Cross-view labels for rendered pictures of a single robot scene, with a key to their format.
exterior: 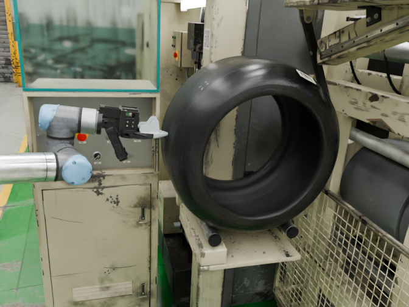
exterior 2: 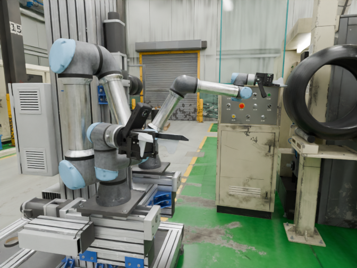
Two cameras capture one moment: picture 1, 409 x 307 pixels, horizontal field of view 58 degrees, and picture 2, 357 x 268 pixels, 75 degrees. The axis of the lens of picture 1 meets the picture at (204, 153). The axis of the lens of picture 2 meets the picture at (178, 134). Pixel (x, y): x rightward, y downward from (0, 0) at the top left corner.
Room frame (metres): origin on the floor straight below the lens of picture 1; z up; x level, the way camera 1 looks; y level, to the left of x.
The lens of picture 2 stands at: (-0.61, -0.08, 1.17)
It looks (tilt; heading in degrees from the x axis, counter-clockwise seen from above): 10 degrees down; 31
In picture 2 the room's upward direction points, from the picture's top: straight up
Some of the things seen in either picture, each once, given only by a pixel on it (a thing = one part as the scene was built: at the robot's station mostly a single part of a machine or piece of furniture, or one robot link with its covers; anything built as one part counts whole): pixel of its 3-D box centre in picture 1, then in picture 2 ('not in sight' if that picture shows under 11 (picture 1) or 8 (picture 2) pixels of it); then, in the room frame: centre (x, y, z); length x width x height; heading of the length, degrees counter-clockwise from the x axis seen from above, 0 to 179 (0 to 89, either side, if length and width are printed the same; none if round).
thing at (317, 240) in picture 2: not in sight; (303, 232); (1.48, -0.05, 0.02); 0.27 x 0.27 x 0.04; 16
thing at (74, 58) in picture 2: not in sight; (79, 116); (-0.07, 0.68, 1.09); 0.15 x 0.12 x 0.55; 174
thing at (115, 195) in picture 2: not in sight; (113, 187); (0.06, 0.67, 0.77); 0.15 x 0.15 x 0.10
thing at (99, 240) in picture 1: (99, 207); (245, 149); (1.69, 0.53, 0.63); 0.56 x 0.41 x 1.27; 106
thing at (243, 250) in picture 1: (235, 235); (325, 150); (1.24, -0.14, 0.80); 0.37 x 0.36 x 0.02; 106
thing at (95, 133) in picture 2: not in sight; (104, 135); (-0.09, 0.53, 1.04); 0.11 x 0.08 x 0.09; 84
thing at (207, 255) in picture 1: (200, 229); (303, 143); (1.20, 0.00, 0.84); 0.36 x 0.09 x 0.06; 16
